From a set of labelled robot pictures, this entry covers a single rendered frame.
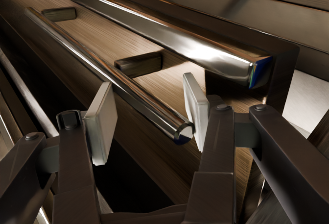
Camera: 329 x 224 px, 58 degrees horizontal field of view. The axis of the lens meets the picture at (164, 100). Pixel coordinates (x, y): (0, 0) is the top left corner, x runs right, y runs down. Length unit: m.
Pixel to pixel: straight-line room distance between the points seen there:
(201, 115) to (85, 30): 0.28
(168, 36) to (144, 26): 0.03
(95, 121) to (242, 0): 0.25
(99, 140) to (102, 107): 0.02
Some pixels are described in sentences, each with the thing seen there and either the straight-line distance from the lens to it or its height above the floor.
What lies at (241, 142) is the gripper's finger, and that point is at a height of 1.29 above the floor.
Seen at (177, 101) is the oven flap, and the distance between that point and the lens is 0.26.
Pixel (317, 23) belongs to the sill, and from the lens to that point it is 0.31.
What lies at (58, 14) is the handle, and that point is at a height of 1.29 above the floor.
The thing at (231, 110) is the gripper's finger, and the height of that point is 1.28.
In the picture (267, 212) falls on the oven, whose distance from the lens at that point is 0.26.
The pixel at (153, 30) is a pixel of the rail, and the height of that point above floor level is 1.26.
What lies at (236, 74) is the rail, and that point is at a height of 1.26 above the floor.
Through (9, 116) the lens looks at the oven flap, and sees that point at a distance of 0.51.
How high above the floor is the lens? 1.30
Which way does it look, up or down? 1 degrees down
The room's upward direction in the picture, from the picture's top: 144 degrees counter-clockwise
